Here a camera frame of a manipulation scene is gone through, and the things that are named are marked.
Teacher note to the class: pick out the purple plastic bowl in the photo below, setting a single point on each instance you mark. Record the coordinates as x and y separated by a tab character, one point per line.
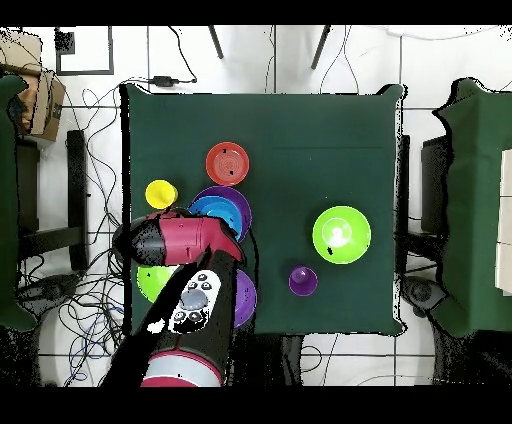
244	298
240	200

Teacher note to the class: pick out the shallow ribbed blue bowl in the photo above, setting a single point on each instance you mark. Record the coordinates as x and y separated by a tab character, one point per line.
222	210

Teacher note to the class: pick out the orange ribbed plastic bowl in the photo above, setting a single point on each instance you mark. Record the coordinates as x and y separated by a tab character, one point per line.
227	164

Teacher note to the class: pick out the deep blue plastic bowl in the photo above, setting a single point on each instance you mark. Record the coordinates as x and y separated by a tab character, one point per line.
200	206

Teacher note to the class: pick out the green plastic bowl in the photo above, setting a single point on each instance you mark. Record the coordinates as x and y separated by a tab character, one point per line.
154	282
342	236

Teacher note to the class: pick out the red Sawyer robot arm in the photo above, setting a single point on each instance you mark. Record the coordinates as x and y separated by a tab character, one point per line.
188	240

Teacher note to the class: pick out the purple plastic cup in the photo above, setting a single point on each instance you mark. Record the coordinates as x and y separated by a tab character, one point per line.
302	280

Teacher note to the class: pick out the yellow plastic cup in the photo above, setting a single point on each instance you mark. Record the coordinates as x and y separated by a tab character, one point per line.
160	194

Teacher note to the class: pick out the dark green tablecloth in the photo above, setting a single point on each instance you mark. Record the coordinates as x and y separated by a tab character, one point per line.
472	200
8	200
180	132

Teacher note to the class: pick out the black power adapter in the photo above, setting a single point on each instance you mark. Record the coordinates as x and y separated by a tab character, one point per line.
163	80

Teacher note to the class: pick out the black tripod leg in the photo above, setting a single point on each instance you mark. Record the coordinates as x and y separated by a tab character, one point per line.
320	46
216	42

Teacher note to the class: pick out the grey stand foot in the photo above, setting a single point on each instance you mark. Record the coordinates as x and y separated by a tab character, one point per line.
422	294

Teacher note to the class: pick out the black stand foot with knob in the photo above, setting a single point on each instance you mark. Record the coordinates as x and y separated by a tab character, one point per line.
52	287

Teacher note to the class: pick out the brown cardboard box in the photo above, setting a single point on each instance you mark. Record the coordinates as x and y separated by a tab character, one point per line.
44	108

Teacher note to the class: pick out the white boxes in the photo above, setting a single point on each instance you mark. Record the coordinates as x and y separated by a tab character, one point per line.
504	220

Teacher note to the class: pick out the black bench frame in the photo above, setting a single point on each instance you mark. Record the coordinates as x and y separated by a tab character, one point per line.
78	200

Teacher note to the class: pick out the black square frame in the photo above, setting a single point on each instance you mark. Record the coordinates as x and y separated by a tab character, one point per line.
110	52

